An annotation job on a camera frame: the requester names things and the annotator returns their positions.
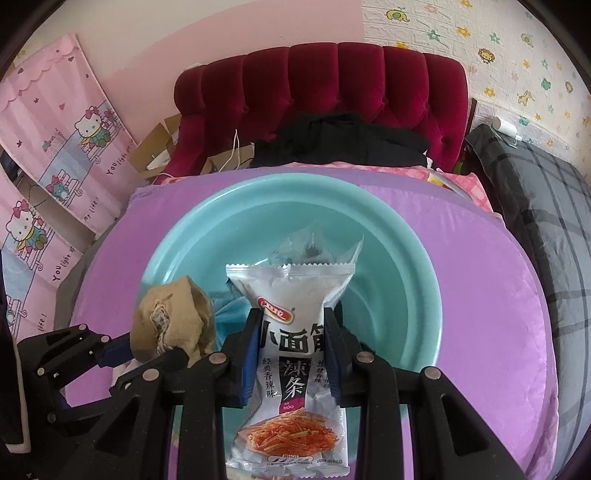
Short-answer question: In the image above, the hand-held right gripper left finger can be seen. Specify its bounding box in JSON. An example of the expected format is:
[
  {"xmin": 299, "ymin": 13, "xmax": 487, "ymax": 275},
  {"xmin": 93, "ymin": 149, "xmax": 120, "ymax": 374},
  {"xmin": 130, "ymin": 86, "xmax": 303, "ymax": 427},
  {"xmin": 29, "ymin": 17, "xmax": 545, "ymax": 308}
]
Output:
[{"xmin": 82, "ymin": 308, "xmax": 265, "ymax": 480}]

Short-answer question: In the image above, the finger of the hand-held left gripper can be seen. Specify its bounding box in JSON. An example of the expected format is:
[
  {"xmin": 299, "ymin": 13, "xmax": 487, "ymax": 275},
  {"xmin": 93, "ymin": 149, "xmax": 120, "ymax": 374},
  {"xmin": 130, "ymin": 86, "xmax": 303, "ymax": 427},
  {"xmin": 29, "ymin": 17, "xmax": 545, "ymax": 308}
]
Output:
[
  {"xmin": 17, "ymin": 322, "xmax": 136, "ymax": 377},
  {"xmin": 46, "ymin": 348, "xmax": 191, "ymax": 429}
]

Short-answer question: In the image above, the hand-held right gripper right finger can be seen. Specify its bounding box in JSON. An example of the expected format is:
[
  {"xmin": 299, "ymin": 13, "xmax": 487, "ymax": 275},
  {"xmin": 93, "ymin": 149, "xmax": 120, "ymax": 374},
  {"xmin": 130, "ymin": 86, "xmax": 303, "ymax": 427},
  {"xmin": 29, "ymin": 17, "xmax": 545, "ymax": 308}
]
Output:
[{"xmin": 322, "ymin": 307, "xmax": 529, "ymax": 480}]

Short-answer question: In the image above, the blue face mask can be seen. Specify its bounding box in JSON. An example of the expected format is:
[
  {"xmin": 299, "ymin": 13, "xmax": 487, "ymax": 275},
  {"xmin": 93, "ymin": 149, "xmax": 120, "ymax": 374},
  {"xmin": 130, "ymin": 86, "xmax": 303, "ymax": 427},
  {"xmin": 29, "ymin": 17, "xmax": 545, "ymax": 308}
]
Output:
[{"xmin": 209, "ymin": 285, "xmax": 253, "ymax": 348}]

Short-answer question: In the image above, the brown sock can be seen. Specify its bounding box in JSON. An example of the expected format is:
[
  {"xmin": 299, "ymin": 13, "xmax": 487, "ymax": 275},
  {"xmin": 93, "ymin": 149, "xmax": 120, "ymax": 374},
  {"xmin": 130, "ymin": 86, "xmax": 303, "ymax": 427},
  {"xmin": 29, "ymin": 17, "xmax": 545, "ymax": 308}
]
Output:
[{"xmin": 130, "ymin": 275, "xmax": 217, "ymax": 366}]

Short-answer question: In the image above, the white spicy snack packet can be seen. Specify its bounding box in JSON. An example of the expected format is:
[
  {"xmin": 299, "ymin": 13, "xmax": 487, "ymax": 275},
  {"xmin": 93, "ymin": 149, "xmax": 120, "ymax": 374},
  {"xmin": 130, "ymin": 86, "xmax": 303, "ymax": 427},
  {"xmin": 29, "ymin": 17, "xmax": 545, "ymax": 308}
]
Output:
[{"xmin": 225, "ymin": 260, "xmax": 359, "ymax": 479}]

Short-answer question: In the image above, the teal plastic basin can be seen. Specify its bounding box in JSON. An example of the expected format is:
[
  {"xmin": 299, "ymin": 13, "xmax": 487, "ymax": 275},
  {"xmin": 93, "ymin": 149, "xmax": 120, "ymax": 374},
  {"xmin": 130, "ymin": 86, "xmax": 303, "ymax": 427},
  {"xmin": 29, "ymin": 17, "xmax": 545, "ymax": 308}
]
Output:
[{"xmin": 138, "ymin": 175, "xmax": 442, "ymax": 408}]

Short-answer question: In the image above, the clear plastic bag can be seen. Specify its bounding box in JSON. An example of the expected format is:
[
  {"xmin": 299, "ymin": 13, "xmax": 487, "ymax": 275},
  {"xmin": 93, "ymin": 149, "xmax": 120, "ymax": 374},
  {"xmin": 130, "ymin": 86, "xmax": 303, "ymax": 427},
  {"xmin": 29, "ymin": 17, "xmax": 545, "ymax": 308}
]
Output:
[{"xmin": 270, "ymin": 222, "xmax": 366, "ymax": 311}]

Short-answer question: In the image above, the purple table cloth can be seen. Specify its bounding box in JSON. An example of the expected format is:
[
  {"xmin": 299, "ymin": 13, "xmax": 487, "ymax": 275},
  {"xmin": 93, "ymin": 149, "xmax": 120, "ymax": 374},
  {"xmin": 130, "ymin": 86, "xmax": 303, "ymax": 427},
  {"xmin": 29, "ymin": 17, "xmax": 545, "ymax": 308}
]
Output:
[{"xmin": 64, "ymin": 165, "xmax": 560, "ymax": 480}]

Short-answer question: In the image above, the brown paper bag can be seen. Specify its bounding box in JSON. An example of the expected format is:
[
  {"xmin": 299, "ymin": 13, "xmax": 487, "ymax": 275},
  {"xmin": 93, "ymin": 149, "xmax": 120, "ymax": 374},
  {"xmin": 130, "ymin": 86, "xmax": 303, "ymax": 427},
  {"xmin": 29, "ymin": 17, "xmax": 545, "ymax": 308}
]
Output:
[{"xmin": 200, "ymin": 129, "xmax": 255, "ymax": 174}]

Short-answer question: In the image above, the cardboard box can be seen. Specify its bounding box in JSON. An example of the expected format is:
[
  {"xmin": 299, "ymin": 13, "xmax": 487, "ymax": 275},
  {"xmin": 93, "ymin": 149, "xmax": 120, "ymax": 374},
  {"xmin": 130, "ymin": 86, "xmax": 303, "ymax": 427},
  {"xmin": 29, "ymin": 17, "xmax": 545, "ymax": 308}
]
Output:
[{"xmin": 129, "ymin": 113, "xmax": 184, "ymax": 179}]

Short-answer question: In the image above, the pink printed sheet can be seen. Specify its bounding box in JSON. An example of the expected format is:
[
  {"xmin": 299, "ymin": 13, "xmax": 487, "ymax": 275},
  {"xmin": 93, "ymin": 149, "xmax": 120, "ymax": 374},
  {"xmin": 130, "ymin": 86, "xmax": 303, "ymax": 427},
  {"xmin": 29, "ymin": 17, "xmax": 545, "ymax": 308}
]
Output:
[{"xmin": 422, "ymin": 165, "xmax": 493, "ymax": 213}]

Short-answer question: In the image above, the black clothing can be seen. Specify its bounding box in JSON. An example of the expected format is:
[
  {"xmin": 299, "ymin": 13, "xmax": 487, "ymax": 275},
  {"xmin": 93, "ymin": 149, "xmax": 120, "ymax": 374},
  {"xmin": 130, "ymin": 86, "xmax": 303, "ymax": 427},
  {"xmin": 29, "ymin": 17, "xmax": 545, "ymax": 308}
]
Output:
[{"xmin": 251, "ymin": 112, "xmax": 430, "ymax": 168}]

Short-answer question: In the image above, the pink cartoon printed curtain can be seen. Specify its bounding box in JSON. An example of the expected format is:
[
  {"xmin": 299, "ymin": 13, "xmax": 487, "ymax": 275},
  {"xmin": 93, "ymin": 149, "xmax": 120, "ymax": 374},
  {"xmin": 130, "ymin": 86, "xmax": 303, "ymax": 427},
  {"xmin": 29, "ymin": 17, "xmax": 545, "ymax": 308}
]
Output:
[{"xmin": 0, "ymin": 32, "xmax": 140, "ymax": 343}]

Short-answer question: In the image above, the grey plaid bedding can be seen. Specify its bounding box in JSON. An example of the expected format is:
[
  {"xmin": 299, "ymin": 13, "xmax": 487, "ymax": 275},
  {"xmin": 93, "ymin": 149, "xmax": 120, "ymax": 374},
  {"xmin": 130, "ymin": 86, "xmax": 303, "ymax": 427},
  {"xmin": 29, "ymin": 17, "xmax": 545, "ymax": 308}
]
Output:
[{"xmin": 464, "ymin": 123, "xmax": 591, "ymax": 440}]

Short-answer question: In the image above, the red velvet tufted sofa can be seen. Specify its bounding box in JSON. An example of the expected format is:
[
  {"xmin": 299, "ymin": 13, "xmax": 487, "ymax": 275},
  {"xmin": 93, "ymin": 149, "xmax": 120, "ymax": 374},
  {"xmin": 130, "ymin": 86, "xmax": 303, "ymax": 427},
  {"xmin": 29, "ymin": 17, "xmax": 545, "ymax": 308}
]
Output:
[{"xmin": 174, "ymin": 42, "xmax": 467, "ymax": 179}]

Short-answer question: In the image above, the small white bottle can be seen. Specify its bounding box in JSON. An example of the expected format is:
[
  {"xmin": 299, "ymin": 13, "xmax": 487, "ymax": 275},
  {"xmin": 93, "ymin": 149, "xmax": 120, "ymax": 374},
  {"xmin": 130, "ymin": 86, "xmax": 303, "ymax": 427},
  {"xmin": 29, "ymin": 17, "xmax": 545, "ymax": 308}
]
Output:
[{"xmin": 491, "ymin": 116, "xmax": 518, "ymax": 138}]

